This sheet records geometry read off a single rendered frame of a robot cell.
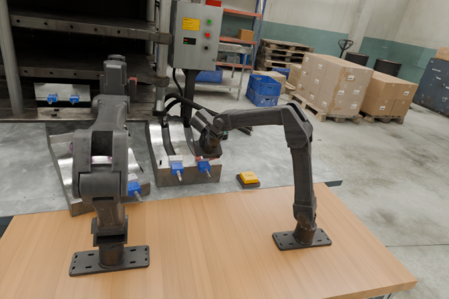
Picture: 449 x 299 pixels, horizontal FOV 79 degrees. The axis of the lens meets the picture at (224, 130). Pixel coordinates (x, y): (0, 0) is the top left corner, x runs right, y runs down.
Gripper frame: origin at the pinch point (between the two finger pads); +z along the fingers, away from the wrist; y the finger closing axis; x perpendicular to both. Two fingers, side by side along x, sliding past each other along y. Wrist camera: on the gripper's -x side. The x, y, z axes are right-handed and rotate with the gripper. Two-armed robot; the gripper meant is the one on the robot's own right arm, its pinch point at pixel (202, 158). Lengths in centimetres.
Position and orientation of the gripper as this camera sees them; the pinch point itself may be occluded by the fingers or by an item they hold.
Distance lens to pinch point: 111.2
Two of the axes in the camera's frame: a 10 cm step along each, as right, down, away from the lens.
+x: 2.2, 8.3, -5.1
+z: -3.0, 5.6, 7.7
